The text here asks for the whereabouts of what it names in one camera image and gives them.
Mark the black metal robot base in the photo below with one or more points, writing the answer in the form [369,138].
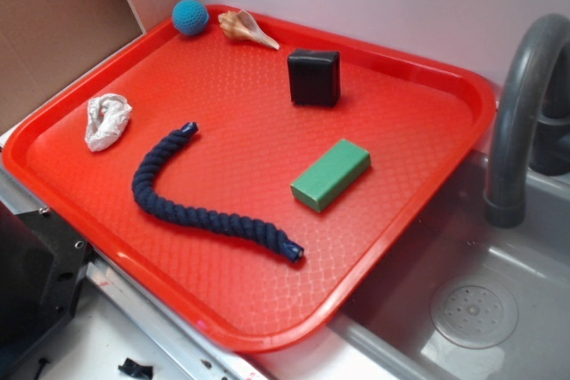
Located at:
[43,265]

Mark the crumpled white paper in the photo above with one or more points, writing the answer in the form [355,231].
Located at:
[107,118]

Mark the red plastic tray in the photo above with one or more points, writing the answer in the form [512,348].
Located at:
[417,118]

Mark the green rectangular block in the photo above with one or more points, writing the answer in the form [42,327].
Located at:
[329,176]

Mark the black cube block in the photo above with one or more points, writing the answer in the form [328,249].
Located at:
[314,77]

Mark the tan conch seashell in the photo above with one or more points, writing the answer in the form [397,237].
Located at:
[242,26]

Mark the blue crocheted ball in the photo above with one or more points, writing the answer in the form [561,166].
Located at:
[190,17]

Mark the grey plastic sink basin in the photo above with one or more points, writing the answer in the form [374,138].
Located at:
[387,317]

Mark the round sink drain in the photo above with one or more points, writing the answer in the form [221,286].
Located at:
[474,312]

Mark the grey curved faucet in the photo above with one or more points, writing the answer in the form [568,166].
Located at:
[531,129]

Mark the black tape scrap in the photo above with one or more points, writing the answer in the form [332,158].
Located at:
[135,370]

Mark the brown cardboard panel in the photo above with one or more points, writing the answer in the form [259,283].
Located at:
[48,44]

